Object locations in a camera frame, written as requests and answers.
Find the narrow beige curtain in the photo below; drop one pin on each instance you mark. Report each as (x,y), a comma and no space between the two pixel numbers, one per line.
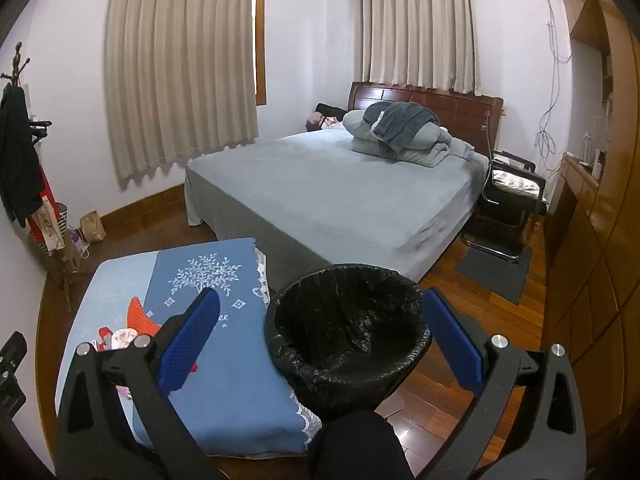
(420,30)

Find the white purple bag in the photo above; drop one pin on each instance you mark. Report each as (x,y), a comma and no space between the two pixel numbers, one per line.
(77,242)

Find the wooden window frame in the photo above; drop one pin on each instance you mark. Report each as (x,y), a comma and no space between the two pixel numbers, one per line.
(260,45)

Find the orange mesh cloth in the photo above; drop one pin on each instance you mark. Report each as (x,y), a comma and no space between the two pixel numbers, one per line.
(142,319)

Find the pink patterned pillow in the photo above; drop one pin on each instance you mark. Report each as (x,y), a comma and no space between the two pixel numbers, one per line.
(320,122)

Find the folded light grey duvet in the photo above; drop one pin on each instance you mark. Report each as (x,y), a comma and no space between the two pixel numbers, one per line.
(425,147)

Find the brown paper bag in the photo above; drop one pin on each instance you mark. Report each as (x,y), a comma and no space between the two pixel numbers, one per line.
(93,226)

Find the beige tote bag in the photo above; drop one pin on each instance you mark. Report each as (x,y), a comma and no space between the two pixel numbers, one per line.
(50,225)

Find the black metal chair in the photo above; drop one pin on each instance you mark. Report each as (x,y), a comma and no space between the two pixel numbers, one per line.
(505,210)

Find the wooden coat rack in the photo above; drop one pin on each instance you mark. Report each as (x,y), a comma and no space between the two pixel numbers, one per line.
(19,57)

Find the person's dark trouser leg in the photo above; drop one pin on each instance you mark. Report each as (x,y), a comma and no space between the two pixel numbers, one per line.
(355,445)

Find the dark wooden headboard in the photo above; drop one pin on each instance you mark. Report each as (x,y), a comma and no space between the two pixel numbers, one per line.
(465,110)

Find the wooden desk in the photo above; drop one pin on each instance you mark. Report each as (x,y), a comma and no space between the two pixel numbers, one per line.
(575,180)

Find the wide beige curtain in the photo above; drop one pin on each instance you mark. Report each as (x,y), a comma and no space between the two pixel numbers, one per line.
(180,70)

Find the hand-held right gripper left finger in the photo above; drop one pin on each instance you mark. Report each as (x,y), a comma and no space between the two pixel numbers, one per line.
(192,340)

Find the black pillow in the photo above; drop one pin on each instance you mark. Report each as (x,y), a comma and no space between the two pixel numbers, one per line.
(330,109)

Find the black coat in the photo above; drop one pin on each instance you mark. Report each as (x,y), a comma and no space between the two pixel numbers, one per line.
(17,160)

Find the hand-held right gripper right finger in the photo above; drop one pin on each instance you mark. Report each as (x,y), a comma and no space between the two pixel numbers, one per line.
(452,340)

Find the grey bed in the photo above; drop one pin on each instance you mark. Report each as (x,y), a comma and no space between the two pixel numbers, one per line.
(330,195)

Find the crumpled white wrapper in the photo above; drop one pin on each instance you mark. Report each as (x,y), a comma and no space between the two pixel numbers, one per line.
(122,338)

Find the patterned chair cushion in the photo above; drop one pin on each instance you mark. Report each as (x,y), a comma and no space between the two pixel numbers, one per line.
(515,182)

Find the striped basket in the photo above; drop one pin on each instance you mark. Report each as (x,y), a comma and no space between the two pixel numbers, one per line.
(62,212)

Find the red hanging bag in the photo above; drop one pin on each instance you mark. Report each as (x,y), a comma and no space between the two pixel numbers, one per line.
(47,190)

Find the blue tree-print blanket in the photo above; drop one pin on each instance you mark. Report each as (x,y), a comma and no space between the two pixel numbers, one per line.
(240,360)

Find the wooden wardrobe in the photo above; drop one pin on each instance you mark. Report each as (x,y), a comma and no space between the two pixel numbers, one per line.
(595,285)

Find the grey floor mat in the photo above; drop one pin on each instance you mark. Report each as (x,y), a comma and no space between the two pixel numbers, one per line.
(492,275)

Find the black lined trash bin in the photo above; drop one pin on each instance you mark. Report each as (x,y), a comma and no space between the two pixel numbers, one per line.
(350,320)

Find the small red wrapper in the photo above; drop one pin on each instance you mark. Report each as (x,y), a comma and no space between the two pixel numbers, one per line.
(103,334)

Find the dark grey towel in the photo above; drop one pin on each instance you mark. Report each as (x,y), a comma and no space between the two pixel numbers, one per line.
(400,120)

